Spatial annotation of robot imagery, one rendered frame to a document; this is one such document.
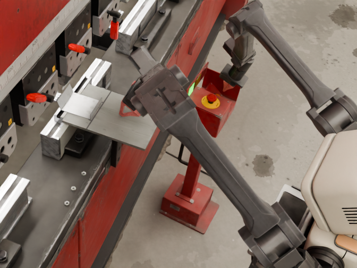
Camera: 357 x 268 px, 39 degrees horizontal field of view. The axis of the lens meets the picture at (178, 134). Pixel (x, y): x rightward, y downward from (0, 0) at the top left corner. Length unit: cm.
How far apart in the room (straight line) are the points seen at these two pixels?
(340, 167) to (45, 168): 88
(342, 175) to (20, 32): 71
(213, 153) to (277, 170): 197
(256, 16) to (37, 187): 78
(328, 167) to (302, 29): 291
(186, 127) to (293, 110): 239
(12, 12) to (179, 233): 167
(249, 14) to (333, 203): 57
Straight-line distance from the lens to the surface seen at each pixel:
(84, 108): 157
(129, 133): 151
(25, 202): 148
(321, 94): 135
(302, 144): 306
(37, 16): 115
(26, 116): 124
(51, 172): 157
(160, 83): 92
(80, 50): 131
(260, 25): 139
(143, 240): 246
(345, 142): 116
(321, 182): 108
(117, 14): 152
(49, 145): 157
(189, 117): 87
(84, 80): 168
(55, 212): 149
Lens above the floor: 211
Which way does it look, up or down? 47 degrees down
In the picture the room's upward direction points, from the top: 12 degrees clockwise
